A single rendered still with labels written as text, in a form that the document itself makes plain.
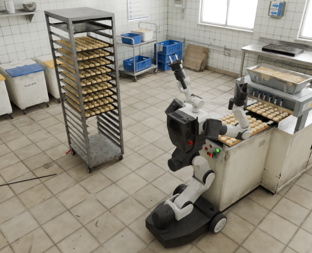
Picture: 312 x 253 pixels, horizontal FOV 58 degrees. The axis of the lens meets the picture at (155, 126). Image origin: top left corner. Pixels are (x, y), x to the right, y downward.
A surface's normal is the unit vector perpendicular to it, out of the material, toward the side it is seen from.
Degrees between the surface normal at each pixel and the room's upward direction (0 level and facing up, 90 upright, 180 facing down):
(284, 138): 90
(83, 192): 0
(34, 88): 92
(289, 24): 90
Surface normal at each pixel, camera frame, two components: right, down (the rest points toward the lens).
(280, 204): 0.00, -0.87
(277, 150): -0.79, 0.30
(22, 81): 0.68, 0.38
